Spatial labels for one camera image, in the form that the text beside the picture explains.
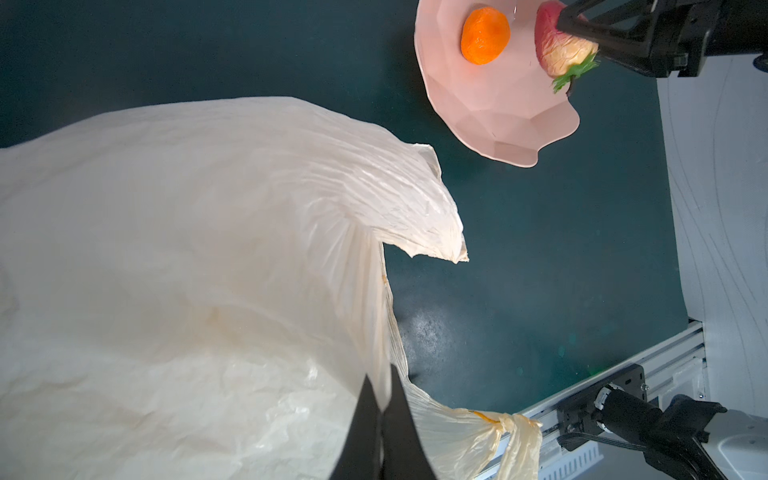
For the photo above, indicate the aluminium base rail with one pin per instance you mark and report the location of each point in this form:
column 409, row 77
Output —
column 674, row 366

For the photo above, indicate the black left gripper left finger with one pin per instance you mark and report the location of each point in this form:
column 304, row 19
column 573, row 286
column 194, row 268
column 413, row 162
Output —
column 361, row 455

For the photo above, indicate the white slotted cable duct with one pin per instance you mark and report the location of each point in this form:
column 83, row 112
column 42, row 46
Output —
column 570, row 465

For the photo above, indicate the pink scalloped fruit plate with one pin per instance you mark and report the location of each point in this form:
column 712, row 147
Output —
column 505, row 110

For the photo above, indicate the red peach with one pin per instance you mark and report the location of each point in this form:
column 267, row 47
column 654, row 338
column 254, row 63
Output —
column 563, row 57

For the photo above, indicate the orange fruit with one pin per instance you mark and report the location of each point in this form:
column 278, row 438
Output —
column 485, row 34

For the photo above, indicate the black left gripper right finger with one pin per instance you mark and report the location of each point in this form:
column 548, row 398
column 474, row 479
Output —
column 403, row 455

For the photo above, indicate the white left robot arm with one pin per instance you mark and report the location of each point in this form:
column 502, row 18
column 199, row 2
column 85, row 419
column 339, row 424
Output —
column 690, row 439

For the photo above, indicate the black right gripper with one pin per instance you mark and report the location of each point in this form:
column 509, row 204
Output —
column 688, row 33

